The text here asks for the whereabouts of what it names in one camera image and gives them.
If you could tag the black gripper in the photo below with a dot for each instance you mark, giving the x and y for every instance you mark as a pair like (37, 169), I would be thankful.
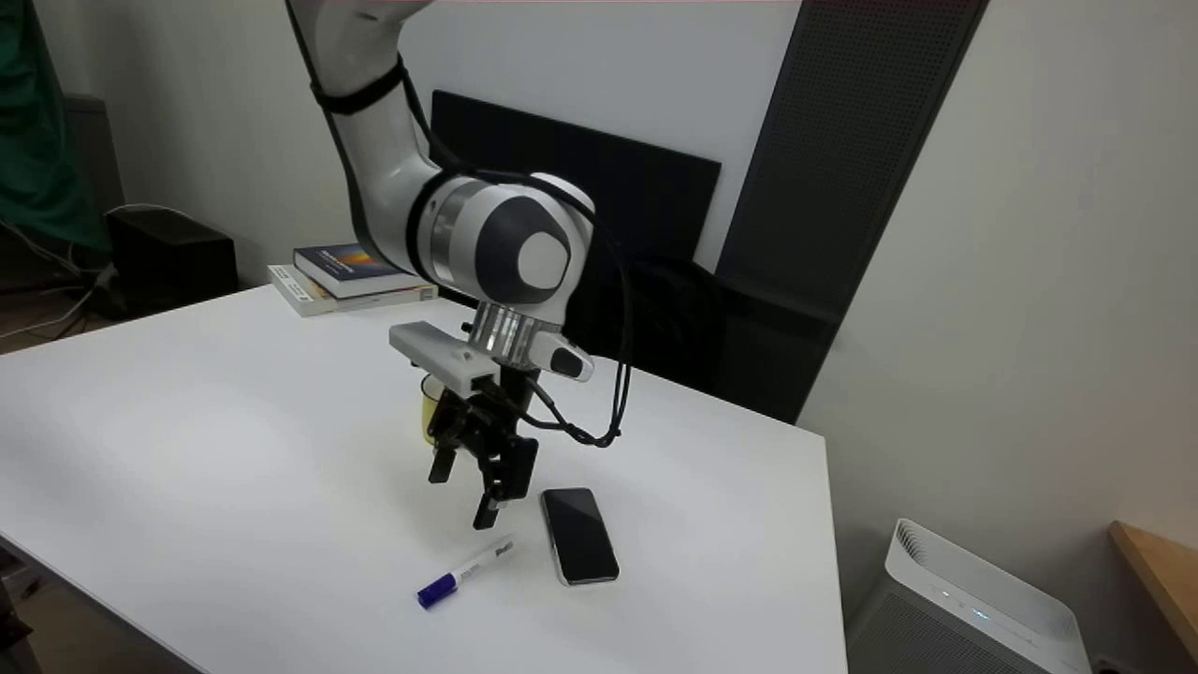
(480, 412)

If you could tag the white marker with blue cap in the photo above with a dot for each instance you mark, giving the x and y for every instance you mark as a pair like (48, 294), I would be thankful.
(461, 579)

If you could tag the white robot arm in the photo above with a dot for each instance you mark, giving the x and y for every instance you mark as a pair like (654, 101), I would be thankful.
(413, 161)

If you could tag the black smartphone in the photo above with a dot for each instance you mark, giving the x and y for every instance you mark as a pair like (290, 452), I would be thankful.
(580, 533)

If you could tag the white book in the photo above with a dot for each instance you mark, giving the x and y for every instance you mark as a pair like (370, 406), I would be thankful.
(305, 296)

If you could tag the dark book with orange cover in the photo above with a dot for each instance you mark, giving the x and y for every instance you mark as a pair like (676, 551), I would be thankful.
(340, 265)

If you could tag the black cabinet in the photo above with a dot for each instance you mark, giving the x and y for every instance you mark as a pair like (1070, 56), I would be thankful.
(736, 351)

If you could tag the black monitor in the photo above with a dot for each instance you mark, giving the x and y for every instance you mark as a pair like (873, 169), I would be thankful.
(650, 189)

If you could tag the black speaker box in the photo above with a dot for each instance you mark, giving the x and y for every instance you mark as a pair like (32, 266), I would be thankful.
(174, 257)

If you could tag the black chair part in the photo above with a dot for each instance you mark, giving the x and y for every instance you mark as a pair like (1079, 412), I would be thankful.
(12, 612)

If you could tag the grey plastic bin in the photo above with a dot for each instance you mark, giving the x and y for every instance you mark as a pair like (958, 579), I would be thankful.
(958, 612)

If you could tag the green cloth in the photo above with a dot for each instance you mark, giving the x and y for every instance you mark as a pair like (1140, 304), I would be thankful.
(43, 161)

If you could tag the wooden side table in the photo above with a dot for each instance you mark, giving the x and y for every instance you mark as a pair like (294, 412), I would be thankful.
(1163, 582)

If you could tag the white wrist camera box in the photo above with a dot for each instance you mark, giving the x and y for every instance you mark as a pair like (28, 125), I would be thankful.
(461, 357)

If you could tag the dark wall panel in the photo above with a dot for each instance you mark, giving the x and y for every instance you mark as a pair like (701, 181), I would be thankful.
(847, 151)

